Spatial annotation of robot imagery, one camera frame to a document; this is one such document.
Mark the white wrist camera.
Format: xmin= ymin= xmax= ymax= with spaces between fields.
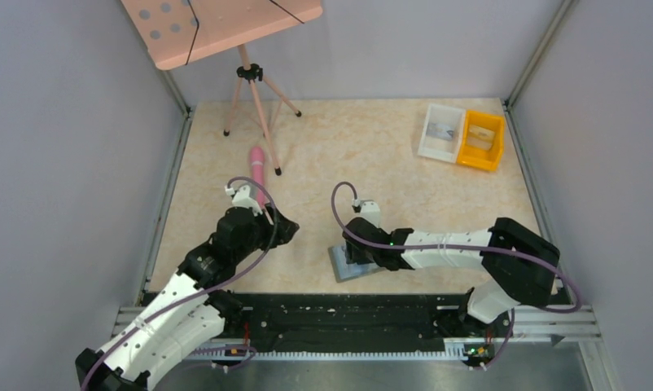
xmin=225 ymin=183 xmax=265 ymax=215
xmin=352 ymin=199 xmax=381 ymax=227

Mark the card in yellow bin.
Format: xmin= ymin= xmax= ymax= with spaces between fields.
xmin=467 ymin=125 xmax=496 ymax=151

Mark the aluminium frame rail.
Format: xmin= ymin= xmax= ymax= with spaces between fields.
xmin=113 ymin=305 xmax=603 ymax=362

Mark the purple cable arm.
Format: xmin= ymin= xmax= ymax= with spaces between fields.
xmin=331 ymin=182 xmax=583 ymax=371
xmin=80 ymin=177 xmax=279 ymax=391

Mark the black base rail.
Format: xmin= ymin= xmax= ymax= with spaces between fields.
xmin=222 ymin=293 xmax=491 ymax=354

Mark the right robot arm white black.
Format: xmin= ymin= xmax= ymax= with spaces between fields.
xmin=342 ymin=217 xmax=560 ymax=336

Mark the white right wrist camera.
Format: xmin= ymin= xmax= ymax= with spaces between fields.
xmin=352 ymin=199 xmax=381 ymax=227

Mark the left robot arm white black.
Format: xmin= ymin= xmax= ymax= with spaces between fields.
xmin=75 ymin=206 xmax=300 ymax=390

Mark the white plastic bin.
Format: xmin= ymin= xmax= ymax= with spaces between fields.
xmin=417 ymin=103 xmax=467 ymax=164

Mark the pink music stand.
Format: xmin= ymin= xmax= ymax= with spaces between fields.
xmin=121 ymin=0 xmax=323 ymax=175

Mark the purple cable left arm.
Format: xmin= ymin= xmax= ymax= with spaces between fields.
xmin=80 ymin=177 xmax=279 ymax=391

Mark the pink cylindrical bottle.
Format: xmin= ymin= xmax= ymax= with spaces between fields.
xmin=249 ymin=146 xmax=265 ymax=208

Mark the card in white bin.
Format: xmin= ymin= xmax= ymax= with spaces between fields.
xmin=426 ymin=122 xmax=455 ymax=141

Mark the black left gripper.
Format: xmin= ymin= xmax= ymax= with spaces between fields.
xmin=234 ymin=201 xmax=299 ymax=261

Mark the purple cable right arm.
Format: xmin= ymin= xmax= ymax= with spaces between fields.
xmin=331 ymin=182 xmax=583 ymax=371

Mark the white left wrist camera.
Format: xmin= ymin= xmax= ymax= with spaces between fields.
xmin=225 ymin=183 xmax=265 ymax=215

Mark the grey-green leather card holder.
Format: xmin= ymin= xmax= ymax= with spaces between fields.
xmin=328 ymin=245 xmax=385 ymax=283

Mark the yellow plastic bin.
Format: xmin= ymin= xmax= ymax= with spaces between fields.
xmin=456 ymin=110 xmax=506 ymax=172

